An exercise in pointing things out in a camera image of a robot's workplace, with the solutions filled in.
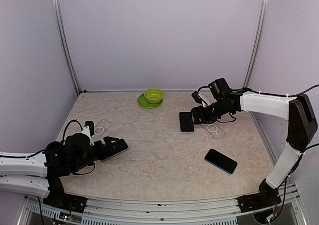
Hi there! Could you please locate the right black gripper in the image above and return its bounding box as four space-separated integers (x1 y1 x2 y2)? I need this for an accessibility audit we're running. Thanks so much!
186 98 232 123

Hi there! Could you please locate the left aluminium frame post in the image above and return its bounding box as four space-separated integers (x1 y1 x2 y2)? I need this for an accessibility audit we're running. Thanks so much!
52 0 81 96

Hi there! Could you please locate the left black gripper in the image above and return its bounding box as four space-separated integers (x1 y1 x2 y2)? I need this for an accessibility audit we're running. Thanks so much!
72 136 119 172

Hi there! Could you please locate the aluminium frame post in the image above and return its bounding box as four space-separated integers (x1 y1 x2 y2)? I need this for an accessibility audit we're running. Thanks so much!
243 0 269 87
52 0 81 96

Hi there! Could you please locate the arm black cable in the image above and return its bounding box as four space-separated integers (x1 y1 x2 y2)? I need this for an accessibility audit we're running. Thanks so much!
259 84 319 97
61 119 84 142

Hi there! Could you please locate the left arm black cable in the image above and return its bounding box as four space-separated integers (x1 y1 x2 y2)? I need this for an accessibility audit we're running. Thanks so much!
61 119 84 142

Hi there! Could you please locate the green saucer plate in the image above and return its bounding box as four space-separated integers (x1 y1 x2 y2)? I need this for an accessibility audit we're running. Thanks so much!
138 94 163 109

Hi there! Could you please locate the black phone light edge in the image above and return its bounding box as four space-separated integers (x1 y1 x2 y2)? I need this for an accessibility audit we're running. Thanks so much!
179 112 195 132

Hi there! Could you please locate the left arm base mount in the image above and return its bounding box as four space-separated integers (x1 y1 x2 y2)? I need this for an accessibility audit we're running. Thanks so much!
43 178 87 214

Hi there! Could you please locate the right aluminium frame post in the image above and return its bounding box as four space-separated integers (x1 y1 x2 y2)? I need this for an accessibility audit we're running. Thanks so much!
243 0 269 87

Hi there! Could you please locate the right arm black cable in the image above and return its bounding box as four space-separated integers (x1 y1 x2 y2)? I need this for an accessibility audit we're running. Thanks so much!
259 84 319 97

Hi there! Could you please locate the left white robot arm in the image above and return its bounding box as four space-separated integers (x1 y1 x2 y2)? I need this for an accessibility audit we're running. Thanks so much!
0 133 128 208

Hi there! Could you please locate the large black phone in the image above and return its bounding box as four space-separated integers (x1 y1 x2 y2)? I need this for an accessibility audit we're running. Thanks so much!
100 137 129 161

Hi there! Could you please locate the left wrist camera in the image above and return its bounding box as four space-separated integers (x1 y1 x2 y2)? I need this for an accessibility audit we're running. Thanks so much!
81 121 95 146

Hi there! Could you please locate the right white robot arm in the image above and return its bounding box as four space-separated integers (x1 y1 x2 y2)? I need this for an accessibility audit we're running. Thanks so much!
190 78 319 189

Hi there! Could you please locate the green bowl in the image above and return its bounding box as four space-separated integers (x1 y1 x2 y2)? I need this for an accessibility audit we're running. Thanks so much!
144 88 164 104

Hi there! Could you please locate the black phone blue edge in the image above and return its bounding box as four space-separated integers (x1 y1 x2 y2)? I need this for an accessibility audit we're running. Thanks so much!
204 149 238 175

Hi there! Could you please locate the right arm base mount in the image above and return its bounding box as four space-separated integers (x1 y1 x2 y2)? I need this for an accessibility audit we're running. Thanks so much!
237 179 281 213

